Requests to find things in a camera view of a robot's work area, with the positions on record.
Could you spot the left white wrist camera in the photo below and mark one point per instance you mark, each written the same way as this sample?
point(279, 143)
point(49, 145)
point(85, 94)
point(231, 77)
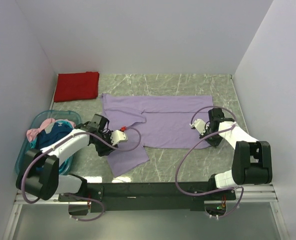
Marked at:
point(118, 136)

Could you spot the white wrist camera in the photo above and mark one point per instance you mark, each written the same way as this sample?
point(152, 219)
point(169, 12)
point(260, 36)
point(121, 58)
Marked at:
point(118, 136)
point(201, 126)

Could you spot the pink garment in basket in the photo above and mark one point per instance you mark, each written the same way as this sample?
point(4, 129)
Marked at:
point(46, 126)

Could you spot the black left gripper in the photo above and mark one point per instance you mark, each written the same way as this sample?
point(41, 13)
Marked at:
point(104, 151)

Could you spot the aluminium frame rail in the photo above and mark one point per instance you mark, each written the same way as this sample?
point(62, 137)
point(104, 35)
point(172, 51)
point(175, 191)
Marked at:
point(252, 193)

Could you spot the folded red t shirt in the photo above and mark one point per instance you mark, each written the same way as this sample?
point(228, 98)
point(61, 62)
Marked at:
point(76, 86)

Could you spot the lavender t shirt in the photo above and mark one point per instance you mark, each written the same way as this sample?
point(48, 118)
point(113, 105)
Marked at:
point(161, 122)

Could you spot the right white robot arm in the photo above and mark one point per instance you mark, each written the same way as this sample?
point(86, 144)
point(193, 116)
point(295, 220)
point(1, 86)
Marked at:
point(252, 160)

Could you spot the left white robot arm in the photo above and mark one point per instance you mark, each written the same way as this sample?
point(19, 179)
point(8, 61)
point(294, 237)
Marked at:
point(39, 177)

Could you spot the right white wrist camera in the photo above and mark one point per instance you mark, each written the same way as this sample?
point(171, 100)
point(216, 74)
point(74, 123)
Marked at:
point(201, 126)

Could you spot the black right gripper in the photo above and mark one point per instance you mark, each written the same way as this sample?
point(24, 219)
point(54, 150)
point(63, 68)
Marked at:
point(214, 143)

